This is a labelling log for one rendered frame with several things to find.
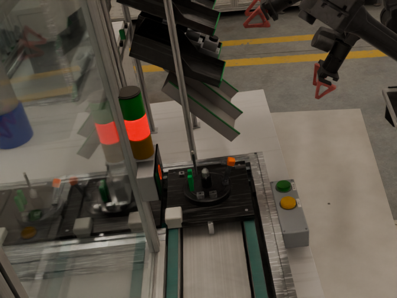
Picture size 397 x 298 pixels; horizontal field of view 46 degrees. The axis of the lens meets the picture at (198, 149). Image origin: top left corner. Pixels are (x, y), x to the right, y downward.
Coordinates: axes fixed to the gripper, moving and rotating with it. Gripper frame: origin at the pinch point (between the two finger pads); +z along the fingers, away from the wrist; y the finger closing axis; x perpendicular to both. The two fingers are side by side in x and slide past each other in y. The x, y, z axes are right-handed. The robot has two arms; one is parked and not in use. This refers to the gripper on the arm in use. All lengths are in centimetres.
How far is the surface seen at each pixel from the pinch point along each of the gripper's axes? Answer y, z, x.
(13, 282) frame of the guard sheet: 118, 3, -28
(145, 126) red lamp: 63, 16, -11
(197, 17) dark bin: 11.8, 9.5, -11.3
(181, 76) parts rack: 23.2, 19.5, -1.9
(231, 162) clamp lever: 41.5, 14.0, 20.2
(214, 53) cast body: 3.8, 13.8, 3.7
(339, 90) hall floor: -182, 6, 145
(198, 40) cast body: -0.8, 17.3, -1.1
